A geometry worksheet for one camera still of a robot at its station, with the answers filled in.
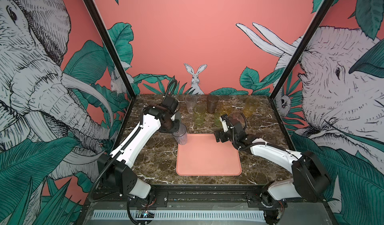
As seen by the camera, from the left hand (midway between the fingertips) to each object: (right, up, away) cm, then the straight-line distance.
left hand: (174, 127), depth 78 cm
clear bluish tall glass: (+4, -4, 0) cm, 6 cm away
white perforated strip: (+3, -41, -8) cm, 42 cm away
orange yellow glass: (+36, +11, +40) cm, 55 cm away
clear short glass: (+7, +17, +38) cm, 42 cm away
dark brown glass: (+23, +14, +23) cm, 35 cm away
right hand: (+25, -2, +9) cm, 27 cm away
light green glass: (+14, +8, +32) cm, 36 cm away
